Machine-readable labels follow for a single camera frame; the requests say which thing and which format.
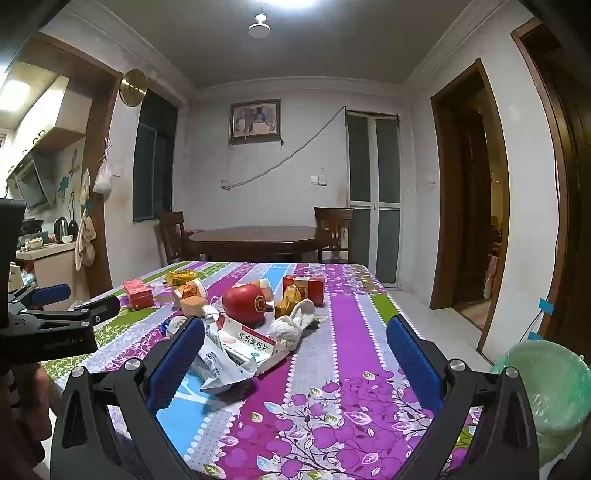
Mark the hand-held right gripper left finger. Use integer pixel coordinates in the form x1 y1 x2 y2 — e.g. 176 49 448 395
50 315 206 480

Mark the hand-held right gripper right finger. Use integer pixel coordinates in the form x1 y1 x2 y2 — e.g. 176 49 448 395
386 315 540 480

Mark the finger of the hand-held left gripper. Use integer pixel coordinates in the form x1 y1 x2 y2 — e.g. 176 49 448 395
14 295 122 330
7 284 71 319

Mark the white foil pouch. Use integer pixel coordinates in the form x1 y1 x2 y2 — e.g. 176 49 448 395
199 318 259 394

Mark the tan cube box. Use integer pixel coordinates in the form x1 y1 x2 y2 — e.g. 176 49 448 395
179 295 206 317

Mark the white red medicine box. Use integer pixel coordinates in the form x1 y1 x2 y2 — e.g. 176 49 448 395
217 314 291 374

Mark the orange white box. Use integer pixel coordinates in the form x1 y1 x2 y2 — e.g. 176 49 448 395
173 279 209 301

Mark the yellow packet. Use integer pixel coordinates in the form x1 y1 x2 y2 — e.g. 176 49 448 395
165 270 200 287

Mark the large white tissue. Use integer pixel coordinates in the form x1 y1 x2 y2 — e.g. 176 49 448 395
269 299 319 354

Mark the gold foil wrapper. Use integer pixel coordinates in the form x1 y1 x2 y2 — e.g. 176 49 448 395
275 284 303 319

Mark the bin with green plastic liner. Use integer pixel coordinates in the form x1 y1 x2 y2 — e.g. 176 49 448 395
489 339 587 467

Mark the person's left hand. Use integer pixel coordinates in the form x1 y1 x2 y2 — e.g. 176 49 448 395
9 362 52 462

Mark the kitchen counter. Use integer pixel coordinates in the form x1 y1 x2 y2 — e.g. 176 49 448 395
16 242 93 310

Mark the pink red box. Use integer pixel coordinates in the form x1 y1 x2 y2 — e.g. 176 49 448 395
123 278 154 309

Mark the hanging cloth bag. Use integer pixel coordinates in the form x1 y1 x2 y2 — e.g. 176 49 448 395
74 168 98 271

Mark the purple floral tablecloth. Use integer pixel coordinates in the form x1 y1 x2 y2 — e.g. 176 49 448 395
39 261 497 480

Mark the red apple shaped box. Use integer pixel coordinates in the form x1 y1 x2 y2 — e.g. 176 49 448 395
222 284 267 325

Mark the range hood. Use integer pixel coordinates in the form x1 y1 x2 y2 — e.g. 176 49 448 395
7 152 58 215

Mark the wooden chair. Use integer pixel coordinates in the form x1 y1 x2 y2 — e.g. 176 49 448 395
157 211 195 265
314 206 354 264

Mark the hanging white plastic bag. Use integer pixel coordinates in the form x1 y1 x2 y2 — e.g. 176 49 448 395
93 138 113 195

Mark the red snack packet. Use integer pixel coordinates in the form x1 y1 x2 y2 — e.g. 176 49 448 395
294 276 325 306

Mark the dark wooden dining table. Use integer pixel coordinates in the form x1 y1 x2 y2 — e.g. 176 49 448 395
188 225 333 264

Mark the dark window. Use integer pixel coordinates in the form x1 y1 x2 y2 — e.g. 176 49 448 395
133 88 178 224

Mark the frosted glass double door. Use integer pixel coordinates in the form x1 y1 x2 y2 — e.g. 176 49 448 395
345 110 402 284

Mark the brown wooden door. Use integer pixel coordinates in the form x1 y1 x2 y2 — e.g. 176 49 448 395
510 18 591 342

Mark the framed elephant picture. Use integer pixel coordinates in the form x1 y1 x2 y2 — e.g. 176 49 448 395
228 99 282 145

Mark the white ceiling lamp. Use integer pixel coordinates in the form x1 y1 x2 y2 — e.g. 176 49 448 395
248 13 273 38

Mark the flower wall sticker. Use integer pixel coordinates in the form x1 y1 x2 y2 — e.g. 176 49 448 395
58 148 81 204

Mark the dark wooden door frame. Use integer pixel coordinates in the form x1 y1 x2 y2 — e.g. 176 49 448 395
430 58 511 333

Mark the kitchen wall cabinet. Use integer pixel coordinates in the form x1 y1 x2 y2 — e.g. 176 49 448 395
18 76 93 153

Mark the round brass wall clock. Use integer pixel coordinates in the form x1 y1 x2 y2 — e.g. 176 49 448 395
119 69 147 108

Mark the slanting wall cable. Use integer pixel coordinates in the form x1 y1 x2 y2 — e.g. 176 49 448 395
221 106 347 190

